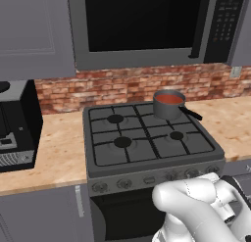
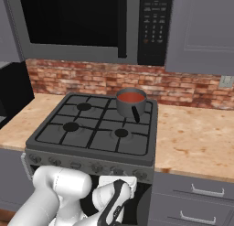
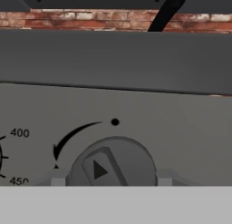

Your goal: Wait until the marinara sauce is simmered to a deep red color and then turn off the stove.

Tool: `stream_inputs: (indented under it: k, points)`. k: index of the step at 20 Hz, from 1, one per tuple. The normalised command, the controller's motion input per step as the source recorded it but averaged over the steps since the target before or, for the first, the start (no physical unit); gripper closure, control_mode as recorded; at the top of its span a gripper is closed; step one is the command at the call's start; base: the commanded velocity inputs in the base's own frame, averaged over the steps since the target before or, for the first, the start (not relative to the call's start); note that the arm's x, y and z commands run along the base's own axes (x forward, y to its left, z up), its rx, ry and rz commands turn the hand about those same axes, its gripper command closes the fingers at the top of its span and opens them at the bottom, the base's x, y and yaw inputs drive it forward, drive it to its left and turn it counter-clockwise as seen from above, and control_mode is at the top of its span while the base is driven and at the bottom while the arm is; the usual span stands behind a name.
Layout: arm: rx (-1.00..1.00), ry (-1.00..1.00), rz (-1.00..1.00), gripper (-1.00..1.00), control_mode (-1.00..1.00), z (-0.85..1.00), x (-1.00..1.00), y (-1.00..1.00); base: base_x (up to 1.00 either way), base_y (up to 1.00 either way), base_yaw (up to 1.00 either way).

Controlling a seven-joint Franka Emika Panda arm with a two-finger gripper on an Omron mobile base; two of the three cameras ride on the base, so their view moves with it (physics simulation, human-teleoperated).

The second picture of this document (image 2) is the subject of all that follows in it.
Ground grey base cupboard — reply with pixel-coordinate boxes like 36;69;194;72
0;147;35;213

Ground grey wall cupboard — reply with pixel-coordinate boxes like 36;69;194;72
0;0;23;63

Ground black microwave door handle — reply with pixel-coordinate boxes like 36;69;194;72
117;0;128;59

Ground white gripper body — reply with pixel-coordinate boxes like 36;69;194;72
99;175;138;196

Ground grey saucepan with black handle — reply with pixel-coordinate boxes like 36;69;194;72
115;87;148;124

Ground grey stove knob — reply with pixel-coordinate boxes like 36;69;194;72
90;162;105;175
48;156;62;167
69;160;84;171
110;166;126;177
133;168;149;181
28;154;42;165

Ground grey drawer front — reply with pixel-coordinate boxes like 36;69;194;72
151;170;234;204
147;192;234;226

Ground white drawer handle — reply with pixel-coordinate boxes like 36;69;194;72
179;210;218;226
190;183;226;198

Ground white oven door handle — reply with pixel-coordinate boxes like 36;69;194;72
20;152;34;181

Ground pale wall socket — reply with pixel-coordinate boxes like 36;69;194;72
218;75;234;89

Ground grey gas stove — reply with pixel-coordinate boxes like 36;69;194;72
25;91;159;226

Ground black countertop appliance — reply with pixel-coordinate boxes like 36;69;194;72
0;60;36;129

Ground grey microwave oven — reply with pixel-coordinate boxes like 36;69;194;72
2;0;175;67

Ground red marinara sauce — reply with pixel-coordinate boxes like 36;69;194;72
117;92;146;103

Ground grey wall cupboard door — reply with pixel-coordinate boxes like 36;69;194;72
165;0;234;76

